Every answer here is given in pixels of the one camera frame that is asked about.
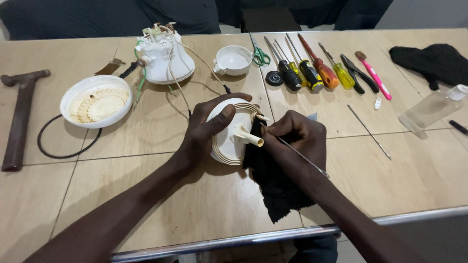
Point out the person's right hand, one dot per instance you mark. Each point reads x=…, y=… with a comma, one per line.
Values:
x=303, y=142

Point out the person's left hand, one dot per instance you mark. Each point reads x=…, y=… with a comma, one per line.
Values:
x=199, y=128

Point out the thin metal pick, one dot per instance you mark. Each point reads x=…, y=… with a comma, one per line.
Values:
x=310, y=163

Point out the white round plastic housing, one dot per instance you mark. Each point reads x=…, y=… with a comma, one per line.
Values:
x=234, y=146

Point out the black cloth rag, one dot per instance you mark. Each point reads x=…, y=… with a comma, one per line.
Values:
x=278, y=193

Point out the small grey scrap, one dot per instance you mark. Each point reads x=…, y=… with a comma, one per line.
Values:
x=313, y=117

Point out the thin metal rod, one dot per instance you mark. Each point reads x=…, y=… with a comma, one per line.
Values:
x=369, y=132

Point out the yellow and black screwdriver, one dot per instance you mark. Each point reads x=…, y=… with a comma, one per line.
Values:
x=310, y=75

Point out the small black wheel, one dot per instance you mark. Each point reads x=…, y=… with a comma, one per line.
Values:
x=274, y=78

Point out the red and orange screwdriver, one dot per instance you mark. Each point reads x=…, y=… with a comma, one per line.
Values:
x=325, y=75

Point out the small white plastic cup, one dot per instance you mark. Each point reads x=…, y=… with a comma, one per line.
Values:
x=233, y=60

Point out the white appliance body with terminals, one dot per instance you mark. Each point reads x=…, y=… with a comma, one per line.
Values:
x=164, y=58

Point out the small white plastic piece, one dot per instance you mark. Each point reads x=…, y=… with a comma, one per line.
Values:
x=377, y=103

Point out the black pliers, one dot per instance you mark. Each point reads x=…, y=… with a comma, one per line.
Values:
x=356, y=75

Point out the pink toothbrush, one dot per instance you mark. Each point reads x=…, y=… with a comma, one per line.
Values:
x=376, y=78

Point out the white lid with cream disc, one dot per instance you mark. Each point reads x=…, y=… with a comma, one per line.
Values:
x=97, y=104

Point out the brown tape scrap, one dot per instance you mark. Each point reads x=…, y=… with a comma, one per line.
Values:
x=109, y=67

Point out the person's dark trousers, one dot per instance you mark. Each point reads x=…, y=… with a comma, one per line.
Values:
x=314, y=250

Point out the clear bottle with white cap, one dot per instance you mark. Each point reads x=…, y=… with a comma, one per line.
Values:
x=429, y=109

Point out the black fabric glove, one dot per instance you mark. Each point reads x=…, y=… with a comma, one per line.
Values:
x=435, y=62

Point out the black marker pen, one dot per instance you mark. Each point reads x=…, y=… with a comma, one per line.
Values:
x=459, y=127

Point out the rusty brown hammer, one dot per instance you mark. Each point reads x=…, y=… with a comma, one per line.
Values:
x=20, y=117

